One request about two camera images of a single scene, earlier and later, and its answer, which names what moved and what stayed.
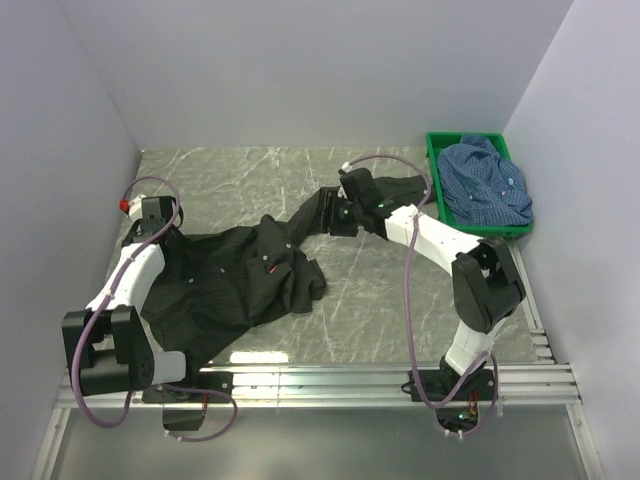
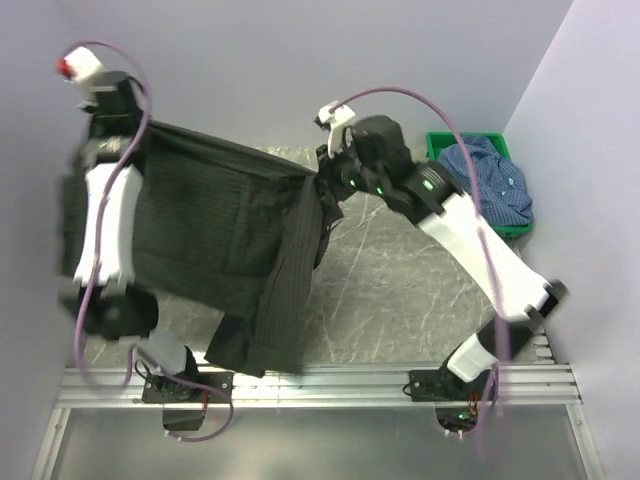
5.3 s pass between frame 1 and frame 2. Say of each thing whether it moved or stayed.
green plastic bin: stayed
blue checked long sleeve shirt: stayed
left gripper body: moved
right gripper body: moved
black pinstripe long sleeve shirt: moved
